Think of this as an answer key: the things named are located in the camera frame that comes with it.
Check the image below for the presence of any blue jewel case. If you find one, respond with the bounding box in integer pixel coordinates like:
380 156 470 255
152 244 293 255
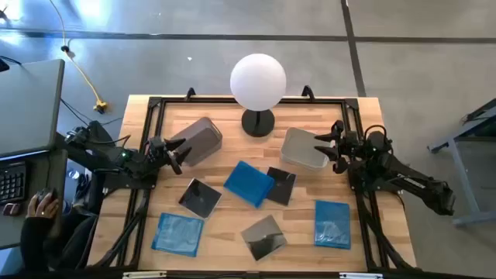
223 160 275 209
313 199 352 250
150 212 205 258

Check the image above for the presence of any silver metal bracket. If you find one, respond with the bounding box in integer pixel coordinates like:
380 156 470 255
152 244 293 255
339 272 384 279
122 270 167 279

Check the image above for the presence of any grey desk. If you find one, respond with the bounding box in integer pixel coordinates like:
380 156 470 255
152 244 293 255
0 149 69 251

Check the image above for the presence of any black jewel case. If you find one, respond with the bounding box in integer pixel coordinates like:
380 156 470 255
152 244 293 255
239 214 288 262
177 177 223 220
265 166 298 207

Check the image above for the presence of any black keyboard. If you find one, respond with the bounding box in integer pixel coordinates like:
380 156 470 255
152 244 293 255
0 160 28 205

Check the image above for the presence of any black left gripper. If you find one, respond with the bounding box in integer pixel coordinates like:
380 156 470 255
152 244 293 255
146 136 193 175

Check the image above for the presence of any small dark red object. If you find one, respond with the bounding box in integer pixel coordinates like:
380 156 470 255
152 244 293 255
2 202 22 217

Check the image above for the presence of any person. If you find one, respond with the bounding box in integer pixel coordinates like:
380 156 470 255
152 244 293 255
19 211 98 272

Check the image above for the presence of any black aluminium table frame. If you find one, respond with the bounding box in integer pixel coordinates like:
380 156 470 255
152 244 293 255
88 95 416 272

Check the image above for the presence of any grey metal table frame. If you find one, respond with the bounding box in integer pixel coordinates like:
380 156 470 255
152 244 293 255
427 98 496 228

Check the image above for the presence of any white globe table lamp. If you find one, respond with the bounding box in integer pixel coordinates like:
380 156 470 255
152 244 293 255
229 53 288 139

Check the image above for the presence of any grey raised desk shelf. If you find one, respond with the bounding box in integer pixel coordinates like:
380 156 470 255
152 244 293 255
0 58 66 158

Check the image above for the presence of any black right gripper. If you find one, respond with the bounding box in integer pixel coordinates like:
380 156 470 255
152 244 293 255
314 120 365 174

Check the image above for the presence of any yellow extension cable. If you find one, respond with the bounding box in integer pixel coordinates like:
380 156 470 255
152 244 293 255
48 0 109 114

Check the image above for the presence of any person's hand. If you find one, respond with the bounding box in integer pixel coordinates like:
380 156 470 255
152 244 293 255
26 191 60 220

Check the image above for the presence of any grey plastic bin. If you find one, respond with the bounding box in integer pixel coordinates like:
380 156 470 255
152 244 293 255
279 126 330 171
169 116 224 167

